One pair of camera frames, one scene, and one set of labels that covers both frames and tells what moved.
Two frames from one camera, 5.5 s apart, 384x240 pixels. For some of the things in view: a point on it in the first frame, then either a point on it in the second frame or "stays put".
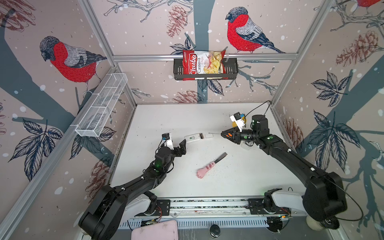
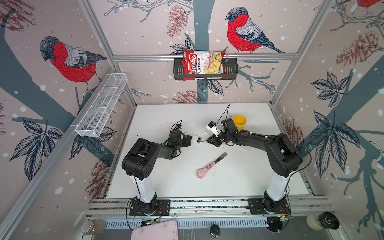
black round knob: (215, 230) stays put
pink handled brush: (201, 172) stays put
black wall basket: (232, 72) stays put
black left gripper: (182, 149) to (187, 141)
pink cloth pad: (165, 230) stays put
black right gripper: (237, 137) to (214, 140)
